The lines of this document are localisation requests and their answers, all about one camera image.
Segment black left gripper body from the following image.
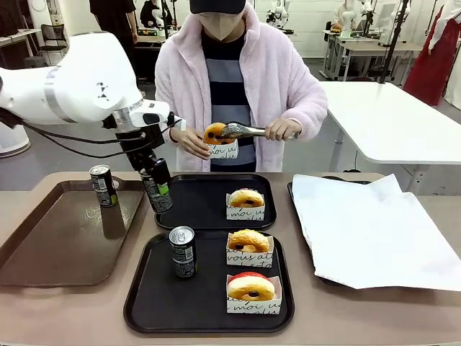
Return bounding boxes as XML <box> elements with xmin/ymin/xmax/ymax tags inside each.
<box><xmin>115</xmin><ymin>124</ymin><xmax>171</xmax><ymax>174</ymax></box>

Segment black Pepsi drink can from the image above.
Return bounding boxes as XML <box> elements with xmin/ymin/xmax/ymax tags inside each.
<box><xmin>140</xmin><ymin>171</ymin><xmax>174</xmax><ymax>214</ymax></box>
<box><xmin>89</xmin><ymin>164</ymin><xmax>118</xmax><ymax>208</ymax></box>
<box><xmin>169</xmin><ymin>226</ymin><xmax>197</xmax><ymax>279</ymax></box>

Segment orange glazed donut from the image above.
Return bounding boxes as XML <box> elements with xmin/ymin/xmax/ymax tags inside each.
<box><xmin>202</xmin><ymin>122</ymin><xmax>236</xmax><ymax>146</ymax></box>

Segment white script-printed paper box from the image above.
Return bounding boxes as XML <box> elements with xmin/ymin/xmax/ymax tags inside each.
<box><xmin>206</xmin><ymin>140</ymin><xmax>240</xmax><ymax>161</ymax></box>

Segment metal serving tongs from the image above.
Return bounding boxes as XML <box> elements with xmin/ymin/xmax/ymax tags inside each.
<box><xmin>220</xmin><ymin>122</ymin><xmax>300</xmax><ymax>141</ymax></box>

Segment person's right forearm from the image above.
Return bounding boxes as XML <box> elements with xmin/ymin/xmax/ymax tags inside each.
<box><xmin>154</xmin><ymin>53</ymin><xmax>192</xmax><ymax>140</ymax></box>

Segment person's left forearm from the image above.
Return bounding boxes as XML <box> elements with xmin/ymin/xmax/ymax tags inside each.
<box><xmin>286</xmin><ymin>77</ymin><xmax>329</xmax><ymax>135</ymax></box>

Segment person's right hand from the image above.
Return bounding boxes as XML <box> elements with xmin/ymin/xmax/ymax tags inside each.
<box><xmin>169</xmin><ymin>126</ymin><xmax>212</xmax><ymax>161</ymax></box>

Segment person's left hand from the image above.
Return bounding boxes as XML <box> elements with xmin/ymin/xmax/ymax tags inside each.
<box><xmin>264</xmin><ymin>117</ymin><xmax>303</xmax><ymax>142</ymax></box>

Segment black plastic serving tray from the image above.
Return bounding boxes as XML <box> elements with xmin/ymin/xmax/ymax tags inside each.
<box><xmin>154</xmin><ymin>173</ymin><xmax>277</xmax><ymax>232</ymax></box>
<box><xmin>286</xmin><ymin>174</ymin><xmax>461</xmax><ymax>289</ymax></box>
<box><xmin>122</xmin><ymin>230</ymin><xmax>296</xmax><ymax>334</ymax></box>

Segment yellow glazed donut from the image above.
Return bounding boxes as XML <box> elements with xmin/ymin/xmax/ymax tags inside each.
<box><xmin>228</xmin><ymin>229</ymin><xmax>271</xmax><ymax>253</ymax></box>
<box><xmin>229</xmin><ymin>187</ymin><xmax>265</xmax><ymax>208</ymax></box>

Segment donut in box rear tray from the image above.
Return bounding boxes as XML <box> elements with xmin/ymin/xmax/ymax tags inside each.
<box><xmin>225</xmin><ymin>192</ymin><xmax>266</xmax><ymax>221</ymax></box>

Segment brown plastic serving tray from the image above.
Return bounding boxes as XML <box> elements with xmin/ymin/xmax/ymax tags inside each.
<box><xmin>0</xmin><ymin>179</ymin><xmax>147</xmax><ymax>288</ymax></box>

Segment donut in box middle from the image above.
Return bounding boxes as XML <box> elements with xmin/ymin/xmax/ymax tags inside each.
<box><xmin>225</xmin><ymin>236</ymin><xmax>275</xmax><ymax>267</ymax></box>

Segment bystander in black clothes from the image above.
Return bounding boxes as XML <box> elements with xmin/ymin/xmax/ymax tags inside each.
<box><xmin>89</xmin><ymin>0</ymin><xmax>140</xmax><ymax>79</ymax></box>

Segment black office chair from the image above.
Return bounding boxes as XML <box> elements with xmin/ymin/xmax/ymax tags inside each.
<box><xmin>39</xmin><ymin>23</ymin><xmax>70</xmax><ymax>56</ymax></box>

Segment beige face mask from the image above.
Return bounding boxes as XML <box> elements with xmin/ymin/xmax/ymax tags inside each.
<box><xmin>198</xmin><ymin>11</ymin><xmax>241</xmax><ymax>41</ymax></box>

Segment red and cream donut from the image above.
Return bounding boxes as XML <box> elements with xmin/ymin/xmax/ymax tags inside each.
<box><xmin>227</xmin><ymin>271</ymin><xmax>277</xmax><ymax>301</ymax></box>

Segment person in pink fleece jacket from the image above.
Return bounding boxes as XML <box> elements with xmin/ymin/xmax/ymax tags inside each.
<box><xmin>154</xmin><ymin>0</ymin><xmax>329</xmax><ymax>173</ymax></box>

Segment donut in box front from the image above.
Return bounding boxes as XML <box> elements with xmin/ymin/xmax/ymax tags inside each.
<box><xmin>225</xmin><ymin>275</ymin><xmax>282</xmax><ymax>315</ymax></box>

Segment white background humanoid robot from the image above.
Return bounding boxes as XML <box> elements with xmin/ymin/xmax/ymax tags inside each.
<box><xmin>265</xmin><ymin>0</ymin><xmax>292</xmax><ymax>28</ymax></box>

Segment large white paper sheet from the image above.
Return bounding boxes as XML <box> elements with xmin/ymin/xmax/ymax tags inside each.
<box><xmin>291</xmin><ymin>173</ymin><xmax>461</xmax><ymax>292</ymax></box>

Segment grey background workbench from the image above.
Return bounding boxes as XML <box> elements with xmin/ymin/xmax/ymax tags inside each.
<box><xmin>325</xmin><ymin>30</ymin><xmax>424</xmax><ymax>82</ymax></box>

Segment white side table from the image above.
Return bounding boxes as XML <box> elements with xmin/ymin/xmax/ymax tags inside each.
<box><xmin>318</xmin><ymin>81</ymin><xmax>461</xmax><ymax>167</ymax></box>

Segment black stand pole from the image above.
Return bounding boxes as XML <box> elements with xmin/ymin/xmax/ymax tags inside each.
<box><xmin>377</xmin><ymin>0</ymin><xmax>412</xmax><ymax>86</ymax></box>

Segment mannequin with red apron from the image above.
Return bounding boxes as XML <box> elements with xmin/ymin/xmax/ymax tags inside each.
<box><xmin>402</xmin><ymin>0</ymin><xmax>461</xmax><ymax>107</ymax></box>

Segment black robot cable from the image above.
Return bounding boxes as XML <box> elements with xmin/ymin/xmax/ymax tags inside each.
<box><xmin>32</xmin><ymin>132</ymin><xmax>129</xmax><ymax>159</ymax></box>
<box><xmin>19</xmin><ymin>120</ymin><xmax>147</xmax><ymax>146</ymax></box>

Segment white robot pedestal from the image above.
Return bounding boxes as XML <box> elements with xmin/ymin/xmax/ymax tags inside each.
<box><xmin>0</xmin><ymin>120</ymin><xmax>32</xmax><ymax>159</ymax></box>

